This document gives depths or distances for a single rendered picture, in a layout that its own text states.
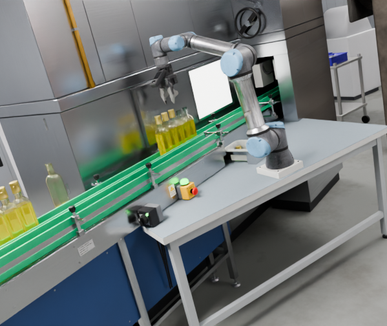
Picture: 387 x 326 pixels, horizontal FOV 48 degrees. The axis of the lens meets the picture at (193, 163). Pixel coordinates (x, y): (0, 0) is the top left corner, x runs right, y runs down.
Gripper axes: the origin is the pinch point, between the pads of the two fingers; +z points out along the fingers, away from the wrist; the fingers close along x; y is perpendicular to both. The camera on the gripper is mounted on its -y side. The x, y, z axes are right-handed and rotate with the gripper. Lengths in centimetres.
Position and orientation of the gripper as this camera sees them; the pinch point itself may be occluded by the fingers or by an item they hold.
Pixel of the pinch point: (168, 101)
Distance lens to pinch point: 241.2
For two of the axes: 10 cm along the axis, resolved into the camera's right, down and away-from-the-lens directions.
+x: -7.7, -0.2, 6.4
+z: 2.2, 9.3, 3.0
